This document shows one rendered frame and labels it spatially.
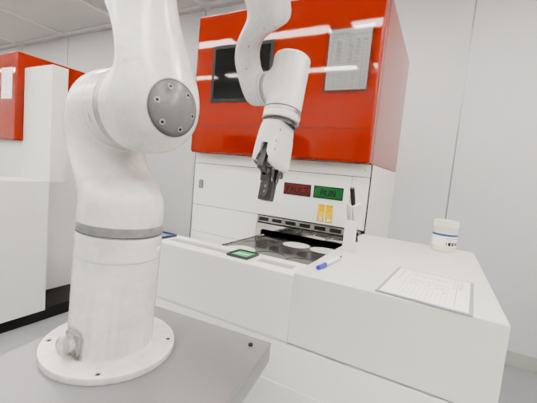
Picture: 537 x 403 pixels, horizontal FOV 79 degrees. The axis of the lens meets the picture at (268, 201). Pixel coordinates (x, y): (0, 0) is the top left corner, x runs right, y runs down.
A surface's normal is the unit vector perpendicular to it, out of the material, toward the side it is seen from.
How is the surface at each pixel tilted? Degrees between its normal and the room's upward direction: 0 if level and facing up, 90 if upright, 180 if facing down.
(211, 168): 90
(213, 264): 90
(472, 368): 90
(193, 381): 2
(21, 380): 2
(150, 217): 91
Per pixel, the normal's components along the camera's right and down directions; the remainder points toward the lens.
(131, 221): 0.53, 0.14
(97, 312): 0.06, 0.11
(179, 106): 0.79, 0.04
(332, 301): -0.47, 0.04
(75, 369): 0.13, -0.99
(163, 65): 0.66, -0.28
